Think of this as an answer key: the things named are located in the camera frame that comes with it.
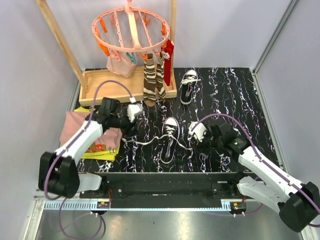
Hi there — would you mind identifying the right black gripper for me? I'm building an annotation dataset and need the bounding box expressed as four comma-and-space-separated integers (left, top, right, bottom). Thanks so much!
191, 125, 223, 160

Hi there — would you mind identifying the black white sneaker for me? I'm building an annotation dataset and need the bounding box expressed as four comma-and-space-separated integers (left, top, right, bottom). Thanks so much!
179, 69, 201, 105
160, 117, 181, 164

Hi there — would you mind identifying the white shoelace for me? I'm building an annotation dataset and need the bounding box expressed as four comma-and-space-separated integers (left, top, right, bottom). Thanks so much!
121, 133, 195, 152

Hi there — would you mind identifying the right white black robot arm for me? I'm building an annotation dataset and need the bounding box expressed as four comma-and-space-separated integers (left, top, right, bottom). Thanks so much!
189, 122, 320, 233

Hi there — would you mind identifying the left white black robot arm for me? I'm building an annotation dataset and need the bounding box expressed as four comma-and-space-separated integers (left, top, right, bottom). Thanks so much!
38, 97, 143, 199

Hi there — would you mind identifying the pink folded t-shirt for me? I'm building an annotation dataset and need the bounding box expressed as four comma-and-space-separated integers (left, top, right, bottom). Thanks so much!
59, 109, 122, 153

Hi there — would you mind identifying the yellow-green folded garment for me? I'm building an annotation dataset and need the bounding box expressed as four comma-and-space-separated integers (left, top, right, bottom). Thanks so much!
67, 107, 122, 161

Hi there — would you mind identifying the wooden drying rack stand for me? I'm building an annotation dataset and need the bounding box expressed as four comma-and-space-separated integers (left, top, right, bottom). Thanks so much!
36, 0, 177, 106

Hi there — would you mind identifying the black marble pattern mat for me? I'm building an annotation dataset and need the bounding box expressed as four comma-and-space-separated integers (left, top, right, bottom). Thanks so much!
47, 66, 288, 181

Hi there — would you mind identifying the pink hanging garment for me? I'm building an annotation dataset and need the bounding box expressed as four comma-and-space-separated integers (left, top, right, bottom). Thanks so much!
106, 55, 137, 78

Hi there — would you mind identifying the left brown striped sock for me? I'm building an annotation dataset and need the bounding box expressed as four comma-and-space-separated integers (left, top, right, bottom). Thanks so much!
143, 53, 156, 107

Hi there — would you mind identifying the brown striped sock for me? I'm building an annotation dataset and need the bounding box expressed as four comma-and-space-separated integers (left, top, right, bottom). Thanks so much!
156, 52, 166, 102
143, 53, 156, 107

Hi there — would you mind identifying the pink round clip hanger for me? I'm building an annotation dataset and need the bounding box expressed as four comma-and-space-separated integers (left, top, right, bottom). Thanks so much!
91, 0, 171, 64

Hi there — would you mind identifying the right brown striped sock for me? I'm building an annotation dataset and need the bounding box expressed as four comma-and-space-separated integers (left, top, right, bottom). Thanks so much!
156, 52, 166, 102

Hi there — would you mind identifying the red hanging cloth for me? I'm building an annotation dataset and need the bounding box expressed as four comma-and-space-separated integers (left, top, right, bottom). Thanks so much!
162, 39, 174, 86

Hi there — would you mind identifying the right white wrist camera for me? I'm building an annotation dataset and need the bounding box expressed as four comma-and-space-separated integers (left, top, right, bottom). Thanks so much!
188, 121, 207, 143

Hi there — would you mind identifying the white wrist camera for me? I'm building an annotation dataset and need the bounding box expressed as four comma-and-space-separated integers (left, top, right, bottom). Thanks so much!
188, 121, 207, 143
126, 96, 143, 123

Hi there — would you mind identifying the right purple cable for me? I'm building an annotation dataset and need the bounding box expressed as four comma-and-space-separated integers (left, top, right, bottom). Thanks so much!
191, 113, 320, 227

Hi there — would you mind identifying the purple cable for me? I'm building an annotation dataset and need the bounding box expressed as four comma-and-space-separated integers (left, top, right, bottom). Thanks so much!
191, 113, 320, 227
42, 79, 137, 238

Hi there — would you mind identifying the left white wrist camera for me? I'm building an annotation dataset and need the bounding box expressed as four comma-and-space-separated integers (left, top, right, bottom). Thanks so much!
126, 96, 143, 123

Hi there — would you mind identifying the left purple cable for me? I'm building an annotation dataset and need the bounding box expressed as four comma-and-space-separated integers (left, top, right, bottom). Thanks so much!
42, 79, 137, 238

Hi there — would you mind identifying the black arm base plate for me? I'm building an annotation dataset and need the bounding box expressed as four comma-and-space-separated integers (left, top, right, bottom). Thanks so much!
79, 172, 244, 211

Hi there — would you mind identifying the grey slotted cable duct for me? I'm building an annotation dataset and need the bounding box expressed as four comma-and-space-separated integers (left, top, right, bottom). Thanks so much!
44, 200, 111, 211

